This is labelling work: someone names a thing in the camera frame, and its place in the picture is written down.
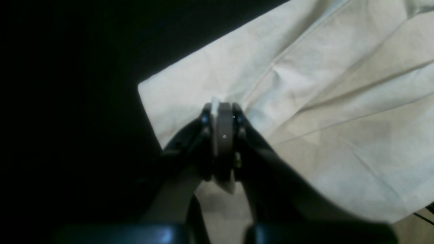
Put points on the black table cloth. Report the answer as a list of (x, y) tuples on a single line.
[(75, 138)]

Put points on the white cotton T-shirt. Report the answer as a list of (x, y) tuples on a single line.
[(341, 89)]

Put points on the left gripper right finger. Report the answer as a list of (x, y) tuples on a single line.
[(277, 194)]

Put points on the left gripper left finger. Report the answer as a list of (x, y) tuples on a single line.
[(185, 162)]

